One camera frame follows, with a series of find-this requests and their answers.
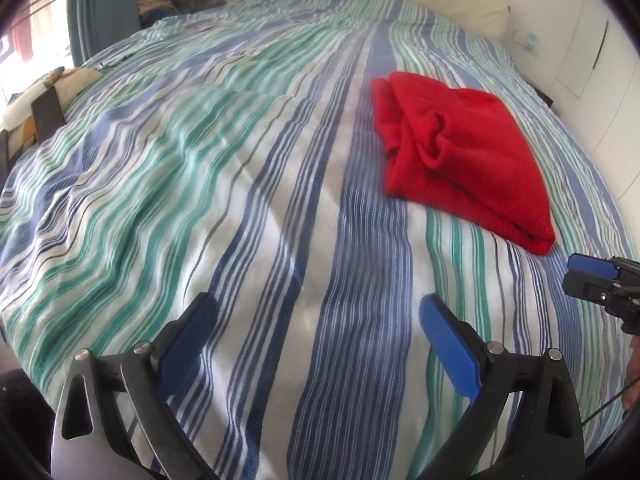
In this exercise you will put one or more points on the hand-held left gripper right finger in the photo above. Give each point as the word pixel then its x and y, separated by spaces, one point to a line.
pixel 450 345

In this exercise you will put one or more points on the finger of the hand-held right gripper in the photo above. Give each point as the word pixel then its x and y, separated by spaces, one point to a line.
pixel 590 264
pixel 582 285

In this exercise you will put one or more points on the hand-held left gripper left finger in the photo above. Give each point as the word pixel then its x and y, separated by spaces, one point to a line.
pixel 187 340

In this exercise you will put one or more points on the red sweater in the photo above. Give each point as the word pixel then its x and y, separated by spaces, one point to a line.
pixel 465 160

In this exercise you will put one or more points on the person's right forearm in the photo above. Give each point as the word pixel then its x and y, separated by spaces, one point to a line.
pixel 633 370

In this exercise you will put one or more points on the striped bed blanket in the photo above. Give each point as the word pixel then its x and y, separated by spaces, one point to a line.
pixel 250 185

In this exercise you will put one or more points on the white cabinet door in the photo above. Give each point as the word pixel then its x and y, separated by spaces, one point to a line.
pixel 595 60

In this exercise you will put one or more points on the dark rectangular board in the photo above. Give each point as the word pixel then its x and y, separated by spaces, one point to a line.
pixel 47 112
pixel 4 152

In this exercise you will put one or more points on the blue curtain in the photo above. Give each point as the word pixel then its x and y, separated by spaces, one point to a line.
pixel 102 5

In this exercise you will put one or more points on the white wall outlet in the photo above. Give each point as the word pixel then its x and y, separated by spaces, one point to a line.
pixel 529 44

